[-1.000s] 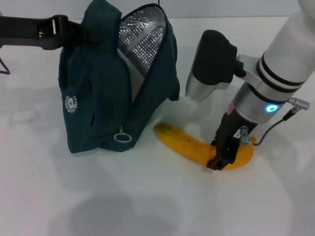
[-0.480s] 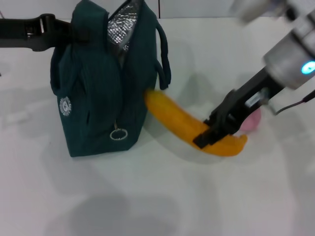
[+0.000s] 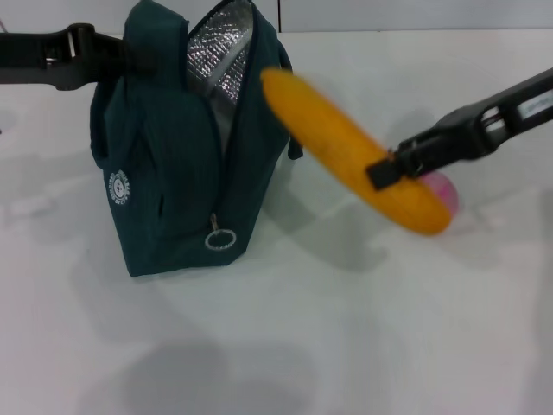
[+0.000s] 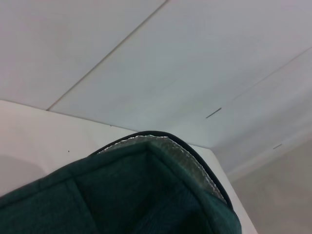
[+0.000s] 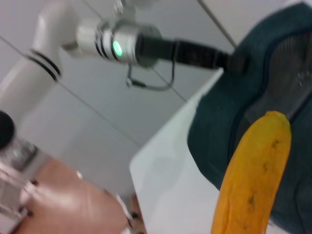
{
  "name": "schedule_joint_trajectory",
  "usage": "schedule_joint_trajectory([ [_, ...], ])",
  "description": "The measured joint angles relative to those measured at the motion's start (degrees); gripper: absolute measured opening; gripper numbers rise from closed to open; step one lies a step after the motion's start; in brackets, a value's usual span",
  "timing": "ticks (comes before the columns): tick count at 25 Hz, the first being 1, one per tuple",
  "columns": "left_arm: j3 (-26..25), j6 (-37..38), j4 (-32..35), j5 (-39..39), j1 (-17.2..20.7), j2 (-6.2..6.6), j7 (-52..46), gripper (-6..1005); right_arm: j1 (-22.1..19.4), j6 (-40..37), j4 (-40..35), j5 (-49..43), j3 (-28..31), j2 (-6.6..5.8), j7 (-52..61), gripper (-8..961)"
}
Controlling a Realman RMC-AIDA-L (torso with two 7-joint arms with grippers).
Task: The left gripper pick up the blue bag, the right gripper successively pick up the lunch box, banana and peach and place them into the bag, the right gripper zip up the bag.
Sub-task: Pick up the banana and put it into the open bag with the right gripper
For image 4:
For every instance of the dark teal insulated lunch bag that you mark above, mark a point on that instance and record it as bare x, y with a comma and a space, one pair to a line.
122, 195

